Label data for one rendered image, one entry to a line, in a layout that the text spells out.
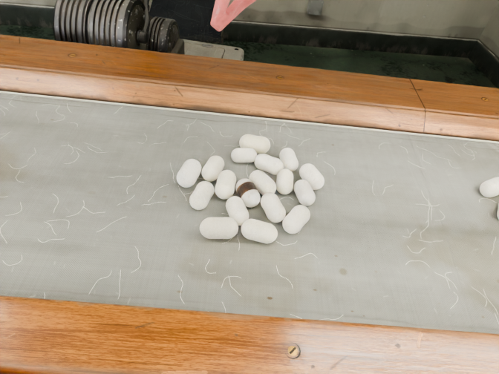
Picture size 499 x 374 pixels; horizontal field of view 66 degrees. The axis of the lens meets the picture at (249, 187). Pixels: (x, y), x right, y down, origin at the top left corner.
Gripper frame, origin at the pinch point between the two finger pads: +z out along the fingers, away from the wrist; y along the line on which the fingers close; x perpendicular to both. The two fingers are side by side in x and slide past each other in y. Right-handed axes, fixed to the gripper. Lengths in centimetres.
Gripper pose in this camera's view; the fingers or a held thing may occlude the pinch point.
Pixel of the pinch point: (178, 2)
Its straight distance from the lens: 39.3
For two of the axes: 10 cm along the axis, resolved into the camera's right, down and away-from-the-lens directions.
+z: -4.6, 8.8, 1.6
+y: -8.0, -4.8, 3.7
